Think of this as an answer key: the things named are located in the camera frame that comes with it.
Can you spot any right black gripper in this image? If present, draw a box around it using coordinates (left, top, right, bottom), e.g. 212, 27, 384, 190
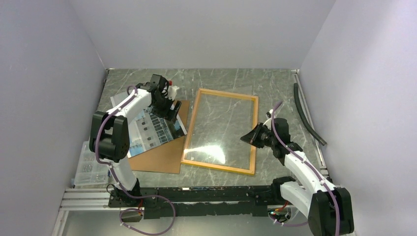
241, 122, 277, 148

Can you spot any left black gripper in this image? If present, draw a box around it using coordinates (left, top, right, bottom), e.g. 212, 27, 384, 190
150, 94, 181, 124

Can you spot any yellow picture frame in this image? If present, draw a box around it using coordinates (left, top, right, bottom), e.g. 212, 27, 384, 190
181, 88, 259, 175

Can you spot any building photo print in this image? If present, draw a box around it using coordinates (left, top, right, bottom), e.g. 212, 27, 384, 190
107, 89, 187, 158

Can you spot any brown backing board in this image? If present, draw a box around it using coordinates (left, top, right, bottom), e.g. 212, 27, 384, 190
128, 100, 190, 174

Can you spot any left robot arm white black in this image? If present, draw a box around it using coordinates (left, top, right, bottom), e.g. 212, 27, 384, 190
89, 74, 181, 207

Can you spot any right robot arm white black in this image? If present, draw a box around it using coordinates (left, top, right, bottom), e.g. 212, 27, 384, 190
240, 118, 355, 236

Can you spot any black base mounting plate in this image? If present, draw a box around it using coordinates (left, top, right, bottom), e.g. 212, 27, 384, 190
108, 185, 286, 219

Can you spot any clear plastic screw box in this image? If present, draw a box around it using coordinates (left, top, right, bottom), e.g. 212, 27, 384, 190
73, 141, 109, 186

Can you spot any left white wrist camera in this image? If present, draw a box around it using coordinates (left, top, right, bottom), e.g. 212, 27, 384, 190
167, 81, 180, 100

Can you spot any black corrugated hose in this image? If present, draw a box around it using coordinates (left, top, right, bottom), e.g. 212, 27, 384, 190
294, 82, 328, 146

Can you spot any aluminium extrusion rail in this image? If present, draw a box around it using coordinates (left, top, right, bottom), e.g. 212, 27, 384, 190
60, 185, 346, 211

